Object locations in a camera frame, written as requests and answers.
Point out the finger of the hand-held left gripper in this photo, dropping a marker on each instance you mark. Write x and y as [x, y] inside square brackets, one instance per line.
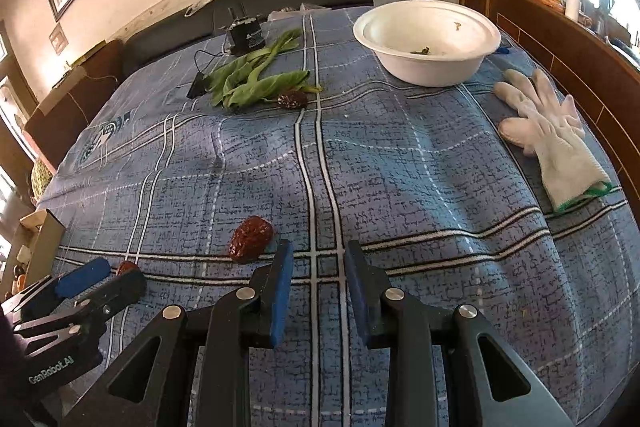
[82, 277]
[120, 289]

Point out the small orange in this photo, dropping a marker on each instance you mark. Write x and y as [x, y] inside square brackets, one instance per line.
[17, 282]

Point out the shallow cardboard box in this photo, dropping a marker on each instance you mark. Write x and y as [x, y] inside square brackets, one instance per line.
[45, 232]

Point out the brown armchair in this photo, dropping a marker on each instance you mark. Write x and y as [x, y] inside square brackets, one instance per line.
[75, 107]

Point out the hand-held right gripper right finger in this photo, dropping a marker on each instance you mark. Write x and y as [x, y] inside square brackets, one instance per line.
[356, 292]

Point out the glossy red date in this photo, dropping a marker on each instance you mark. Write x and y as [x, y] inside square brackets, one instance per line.
[127, 267]

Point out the green leafy vegetable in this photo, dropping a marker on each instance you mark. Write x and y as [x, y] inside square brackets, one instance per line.
[255, 77]

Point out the white roll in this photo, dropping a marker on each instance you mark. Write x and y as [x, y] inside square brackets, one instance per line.
[571, 4]

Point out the green patterned cushion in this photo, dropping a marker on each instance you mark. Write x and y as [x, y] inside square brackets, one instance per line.
[40, 177]

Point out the white work glove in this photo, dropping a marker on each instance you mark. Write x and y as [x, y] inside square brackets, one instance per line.
[550, 132]

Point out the dark dried date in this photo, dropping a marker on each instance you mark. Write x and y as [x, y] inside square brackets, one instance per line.
[292, 99]

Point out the wooden sideboard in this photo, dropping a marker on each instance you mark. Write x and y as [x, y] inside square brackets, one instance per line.
[550, 37]

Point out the wrinkled red date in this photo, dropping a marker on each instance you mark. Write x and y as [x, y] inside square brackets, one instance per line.
[250, 239]

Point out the black electronic device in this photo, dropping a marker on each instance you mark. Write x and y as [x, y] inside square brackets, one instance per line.
[245, 34]

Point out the wall switch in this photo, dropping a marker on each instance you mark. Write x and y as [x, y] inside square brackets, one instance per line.
[57, 38]

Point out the white bowl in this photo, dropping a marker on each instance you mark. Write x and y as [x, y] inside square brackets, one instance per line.
[427, 39]

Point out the blue plaid cloth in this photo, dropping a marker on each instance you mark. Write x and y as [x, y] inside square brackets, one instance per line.
[400, 187]

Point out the white chunk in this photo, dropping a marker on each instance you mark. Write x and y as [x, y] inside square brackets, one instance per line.
[31, 221]
[22, 252]

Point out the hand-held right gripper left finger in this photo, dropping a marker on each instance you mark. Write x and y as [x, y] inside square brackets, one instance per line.
[281, 292]

